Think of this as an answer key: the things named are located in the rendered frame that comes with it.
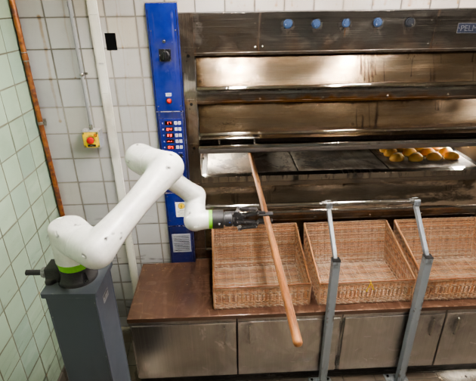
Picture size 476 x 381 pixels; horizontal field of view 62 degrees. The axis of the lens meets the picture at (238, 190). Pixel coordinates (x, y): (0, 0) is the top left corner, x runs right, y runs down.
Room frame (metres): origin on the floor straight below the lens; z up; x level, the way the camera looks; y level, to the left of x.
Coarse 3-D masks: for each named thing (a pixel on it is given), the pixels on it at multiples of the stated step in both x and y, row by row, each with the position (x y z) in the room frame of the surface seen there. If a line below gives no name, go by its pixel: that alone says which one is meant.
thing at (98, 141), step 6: (84, 132) 2.12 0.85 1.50; (90, 132) 2.12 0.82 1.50; (96, 132) 2.13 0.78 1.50; (102, 132) 2.19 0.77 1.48; (84, 138) 2.12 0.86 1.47; (96, 138) 2.13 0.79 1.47; (102, 138) 2.17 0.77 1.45; (84, 144) 2.12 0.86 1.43; (90, 144) 2.12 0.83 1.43; (96, 144) 2.12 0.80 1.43; (102, 144) 2.15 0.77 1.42
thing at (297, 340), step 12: (252, 156) 2.49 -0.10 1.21; (252, 168) 2.29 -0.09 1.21; (264, 204) 1.80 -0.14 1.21; (264, 216) 1.68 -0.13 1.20; (276, 252) 1.36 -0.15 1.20; (276, 264) 1.29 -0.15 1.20; (288, 288) 1.15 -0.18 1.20; (288, 300) 1.08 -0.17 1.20; (288, 312) 1.02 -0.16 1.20; (300, 336) 0.91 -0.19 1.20
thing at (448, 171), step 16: (208, 176) 2.23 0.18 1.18; (224, 176) 2.23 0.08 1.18; (240, 176) 2.23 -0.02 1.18; (272, 176) 2.24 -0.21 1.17; (288, 176) 2.24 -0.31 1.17; (304, 176) 2.24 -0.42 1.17; (320, 176) 2.25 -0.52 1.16; (336, 176) 2.25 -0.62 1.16; (352, 176) 2.25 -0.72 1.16; (368, 176) 2.26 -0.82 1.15; (384, 176) 2.26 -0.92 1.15; (400, 176) 2.27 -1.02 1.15; (416, 176) 2.27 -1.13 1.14
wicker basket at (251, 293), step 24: (216, 240) 2.16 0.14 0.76; (240, 240) 2.17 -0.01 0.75; (264, 240) 2.17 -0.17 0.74; (288, 240) 2.18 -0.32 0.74; (216, 264) 2.12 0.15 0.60; (264, 264) 2.13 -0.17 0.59; (288, 264) 2.13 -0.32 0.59; (216, 288) 1.72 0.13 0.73; (240, 288) 1.73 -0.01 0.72; (264, 288) 1.74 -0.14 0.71
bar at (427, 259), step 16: (208, 208) 1.85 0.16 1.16; (224, 208) 1.85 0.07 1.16; (416, 208) 1.87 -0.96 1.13; (336, 256) 1.68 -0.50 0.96; (432, 256) 1.68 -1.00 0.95; (336, 272) 1.65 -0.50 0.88; (336, 288) 1.65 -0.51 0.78; (416, 288) 1.69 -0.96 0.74; (416, 304) 1.66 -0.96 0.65; (416, 320) 1.66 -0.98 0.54; (400, 352) 1.70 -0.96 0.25; (320, 368) 1.66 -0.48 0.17; (400, 368) 1.66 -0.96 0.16
